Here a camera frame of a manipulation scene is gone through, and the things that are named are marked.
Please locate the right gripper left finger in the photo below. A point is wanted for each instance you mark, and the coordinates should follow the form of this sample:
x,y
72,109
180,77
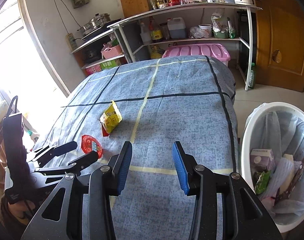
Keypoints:
x,y
80,205

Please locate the yellow snack packet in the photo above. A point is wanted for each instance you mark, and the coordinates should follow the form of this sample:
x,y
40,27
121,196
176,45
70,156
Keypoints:
x,y
110,119

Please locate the white trash bin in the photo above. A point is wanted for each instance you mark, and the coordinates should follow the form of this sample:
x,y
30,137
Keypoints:
x,y
278,126

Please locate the green glass bottle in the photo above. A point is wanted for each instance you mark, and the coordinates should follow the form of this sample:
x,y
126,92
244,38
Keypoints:
x,y
252,76

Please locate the green snack packet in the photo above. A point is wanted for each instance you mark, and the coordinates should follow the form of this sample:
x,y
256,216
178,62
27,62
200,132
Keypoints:
x,y
261,180

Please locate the pink plastic basket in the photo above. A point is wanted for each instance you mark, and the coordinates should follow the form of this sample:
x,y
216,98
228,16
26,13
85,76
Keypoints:
x,y
109,51

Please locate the soy sauce bottle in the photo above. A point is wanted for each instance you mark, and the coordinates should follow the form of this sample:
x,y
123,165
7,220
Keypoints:
x,y
155,31

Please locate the blue checked tablecloth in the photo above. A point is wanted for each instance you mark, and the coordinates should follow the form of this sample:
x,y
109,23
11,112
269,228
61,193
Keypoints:
x,y
184,98

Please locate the white metal shelf rack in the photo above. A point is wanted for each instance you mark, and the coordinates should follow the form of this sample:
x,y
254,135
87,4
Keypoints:
x,y
189,29

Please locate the red round foil lid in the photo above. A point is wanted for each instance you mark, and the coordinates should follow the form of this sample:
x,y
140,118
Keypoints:
x,y
89,144

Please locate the white jerry can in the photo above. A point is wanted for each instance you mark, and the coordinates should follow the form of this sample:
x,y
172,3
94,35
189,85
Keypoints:
x,y
177,28

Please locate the person's left hand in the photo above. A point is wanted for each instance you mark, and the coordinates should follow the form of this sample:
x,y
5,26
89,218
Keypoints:
x,y
17,212

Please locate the purple milk carton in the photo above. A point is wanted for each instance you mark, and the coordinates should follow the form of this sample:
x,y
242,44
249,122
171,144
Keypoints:
x,y
262,160

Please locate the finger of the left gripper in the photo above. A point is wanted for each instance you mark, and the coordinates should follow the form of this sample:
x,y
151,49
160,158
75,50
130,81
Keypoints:
x,y
75,166
47,153

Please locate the wooden door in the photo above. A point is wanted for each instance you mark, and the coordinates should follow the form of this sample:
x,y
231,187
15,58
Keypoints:
x,y
280,44

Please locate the power strip on wall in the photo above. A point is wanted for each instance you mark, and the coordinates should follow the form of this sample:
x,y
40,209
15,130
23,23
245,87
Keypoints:
x,y
71,42

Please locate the steel pot with lid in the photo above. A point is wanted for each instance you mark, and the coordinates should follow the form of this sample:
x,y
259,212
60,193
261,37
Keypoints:
x,y
95,23

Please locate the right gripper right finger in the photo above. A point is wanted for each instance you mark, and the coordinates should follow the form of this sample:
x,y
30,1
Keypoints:
x,y
244,216

